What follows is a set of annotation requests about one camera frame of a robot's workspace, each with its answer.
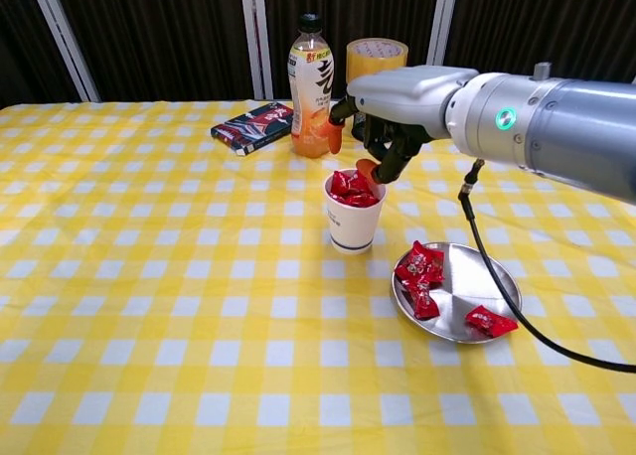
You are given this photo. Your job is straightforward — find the orange drink bottle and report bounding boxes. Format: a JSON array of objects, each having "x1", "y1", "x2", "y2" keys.
[{"x1": 287, "y1": 12, "x2": 334, "y2": 159}]

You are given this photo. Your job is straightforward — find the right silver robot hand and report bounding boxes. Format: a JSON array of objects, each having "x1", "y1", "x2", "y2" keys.
[{"x1": 327, "y1": 66, "x2": 481, "y2": 185}]

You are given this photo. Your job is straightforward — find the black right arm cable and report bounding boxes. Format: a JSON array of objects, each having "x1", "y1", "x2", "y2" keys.
[{"x1": 457, "y1": 159, "x2": 636, "y2": 375}]

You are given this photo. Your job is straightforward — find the dark blue red snack box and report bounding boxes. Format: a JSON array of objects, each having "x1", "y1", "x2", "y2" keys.
[{"x1": 210, "y1": 101, "x2": 294, "y2": 158}]

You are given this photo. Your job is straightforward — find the white paper cup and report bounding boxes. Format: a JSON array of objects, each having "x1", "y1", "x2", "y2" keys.
[{"x1": 323, "y1": 168, "x2": 389, "y2": 255}]

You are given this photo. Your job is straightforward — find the round steel plate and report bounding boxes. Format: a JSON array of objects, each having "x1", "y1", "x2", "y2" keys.
[{"x1": 391, "y1": 241, "x2": 524, "y2": 346}]

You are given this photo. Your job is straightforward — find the black curtain panel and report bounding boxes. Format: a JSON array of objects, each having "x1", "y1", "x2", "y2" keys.
[
  {"x1": 0, "y1": 0, "x2": 83, "y2": 107},
  {"x1": 261, "y1": 0, "x2": 446, "y2": 100},
  {"x1": 49, "y1": 0, "x2": 257, "y2": 102},
  {"x1": 439, "y1": 0, "x2": 636, "y2": 86}
]

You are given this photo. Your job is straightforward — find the yellowish packing tape roll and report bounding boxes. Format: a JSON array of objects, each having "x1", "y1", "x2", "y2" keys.
[{"x1": 346, "y1": 38, "x2": 409, "y2": 84}]

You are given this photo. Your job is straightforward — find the red candy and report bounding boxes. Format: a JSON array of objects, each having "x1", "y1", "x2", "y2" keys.
[
  {"x1": 347, "y1": 172, "x2": 374, "y2": 197},
  {"x1": 405, "y1": 280, "x2": 442, "y2": 321},
  {"x1": 395, "y1": 253, "x2": 441, "y2": 286},
  {"x1": 464, "y1": 304, "x2": 520, "y2": 338},
  {"x1": 342, "y1": 192, "x2": 382, "y2": 209},
  {"x1": 331, "y1": 170, "x2": 355, "y2": 202},
  {"x1": 407, "y1": 240, "x2": 447, "y2": 270}
]

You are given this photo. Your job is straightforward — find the yellow white checkered tablecloth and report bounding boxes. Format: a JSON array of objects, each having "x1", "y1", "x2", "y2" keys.
[{"x1": 0, "y1": 96, "x2": 636, "y2": 455}]

